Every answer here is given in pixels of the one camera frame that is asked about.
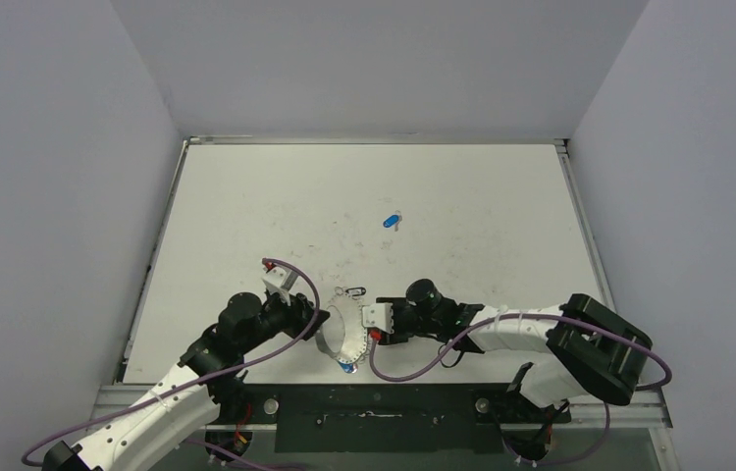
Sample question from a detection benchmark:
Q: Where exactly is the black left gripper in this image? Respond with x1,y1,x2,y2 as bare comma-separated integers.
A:
239,287,329,354

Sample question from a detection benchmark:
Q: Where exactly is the blue key tag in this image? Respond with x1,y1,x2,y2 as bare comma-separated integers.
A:
340,363,357,374
383,211,402,232

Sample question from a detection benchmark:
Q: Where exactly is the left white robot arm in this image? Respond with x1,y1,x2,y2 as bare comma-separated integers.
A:
39,292,330,470

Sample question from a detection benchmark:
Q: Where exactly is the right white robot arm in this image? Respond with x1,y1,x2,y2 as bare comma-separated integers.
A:
361,279,654,421

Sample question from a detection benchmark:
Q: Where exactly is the black key tag with key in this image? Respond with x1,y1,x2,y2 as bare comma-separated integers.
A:
344,287,367,297

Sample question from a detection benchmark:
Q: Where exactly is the blue key tag on plate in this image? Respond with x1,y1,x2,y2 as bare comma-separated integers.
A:
340,363,357,374

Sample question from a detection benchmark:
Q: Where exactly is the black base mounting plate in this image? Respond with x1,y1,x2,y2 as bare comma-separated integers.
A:
205,383,571,454

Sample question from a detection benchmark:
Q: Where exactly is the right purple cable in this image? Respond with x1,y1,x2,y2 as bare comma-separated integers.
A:
367,313,673,392

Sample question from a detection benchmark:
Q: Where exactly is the purple cable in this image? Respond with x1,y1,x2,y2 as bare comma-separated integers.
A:
367,313,673,392
21,257,323,469

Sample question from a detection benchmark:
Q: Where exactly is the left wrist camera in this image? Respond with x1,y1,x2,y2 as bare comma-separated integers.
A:
261,259,298,306

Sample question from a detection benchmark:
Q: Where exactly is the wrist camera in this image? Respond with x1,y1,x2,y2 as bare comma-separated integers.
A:
261,259,298,306
360,302,394,334

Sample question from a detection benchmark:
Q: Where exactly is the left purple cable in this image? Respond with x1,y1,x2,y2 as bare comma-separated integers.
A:
21,257,323,469

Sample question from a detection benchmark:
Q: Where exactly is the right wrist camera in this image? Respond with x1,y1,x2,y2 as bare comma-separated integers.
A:
360,302,394,334

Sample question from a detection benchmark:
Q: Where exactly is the aluminium table frame rail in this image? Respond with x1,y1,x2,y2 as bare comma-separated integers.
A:
554,139,671,429

